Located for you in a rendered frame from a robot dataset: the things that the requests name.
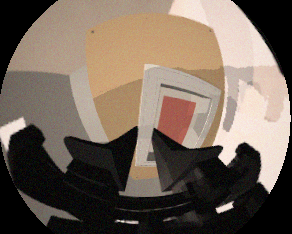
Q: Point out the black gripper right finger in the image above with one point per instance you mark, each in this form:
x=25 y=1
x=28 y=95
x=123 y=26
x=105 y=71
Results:
x=173 y=160

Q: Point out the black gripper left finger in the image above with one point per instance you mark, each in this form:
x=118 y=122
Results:
x=115 y=155

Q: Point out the brown rectangular board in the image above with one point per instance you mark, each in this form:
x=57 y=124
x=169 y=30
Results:
x=116 y=53

